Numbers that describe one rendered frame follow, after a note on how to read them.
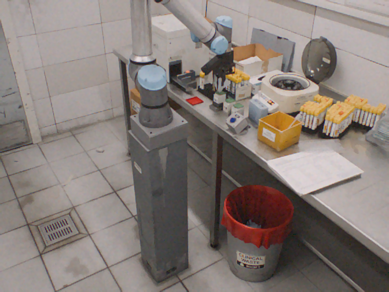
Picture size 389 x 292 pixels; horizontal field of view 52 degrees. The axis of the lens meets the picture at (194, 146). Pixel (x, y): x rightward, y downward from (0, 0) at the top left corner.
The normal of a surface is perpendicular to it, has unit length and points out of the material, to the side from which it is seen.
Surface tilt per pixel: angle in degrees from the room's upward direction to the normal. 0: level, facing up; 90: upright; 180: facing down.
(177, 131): 90
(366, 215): 0
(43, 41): 90
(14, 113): 90
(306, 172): 1
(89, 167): 0
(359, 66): 90
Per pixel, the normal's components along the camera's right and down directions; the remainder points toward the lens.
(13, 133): 0.54, 0.47
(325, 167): 0.00, -0.83
